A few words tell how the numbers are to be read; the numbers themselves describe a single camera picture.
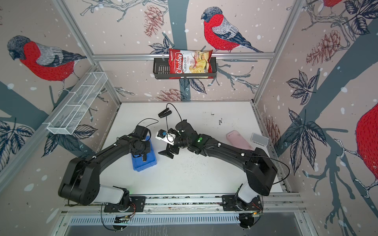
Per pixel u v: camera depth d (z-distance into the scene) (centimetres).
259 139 98
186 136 59
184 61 88
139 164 85
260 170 43
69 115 73
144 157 87
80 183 42
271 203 74
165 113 110
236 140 98
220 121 110
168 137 61
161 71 94
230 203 73
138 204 74
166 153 65
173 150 67
